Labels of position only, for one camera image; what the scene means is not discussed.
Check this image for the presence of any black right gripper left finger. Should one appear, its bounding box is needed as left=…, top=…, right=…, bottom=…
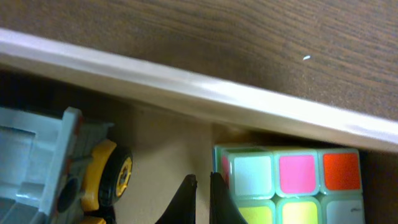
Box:
left=156, top=174, right=197, bottom=224

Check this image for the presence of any colourful puzzle cube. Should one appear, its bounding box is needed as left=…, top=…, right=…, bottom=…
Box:
left=213, top=145, right=366, bottom=224

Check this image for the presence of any pink cardboard box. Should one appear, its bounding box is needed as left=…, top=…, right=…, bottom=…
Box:
left=1, top=29, right=397, bottom=223

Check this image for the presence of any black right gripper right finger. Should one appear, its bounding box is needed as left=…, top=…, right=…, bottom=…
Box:
left=209, top=172, right=247, bottom=224

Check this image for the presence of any yellow grey toy truck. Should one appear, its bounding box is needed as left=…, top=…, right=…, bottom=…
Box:
left=1, top=107, right=132, bottom=223

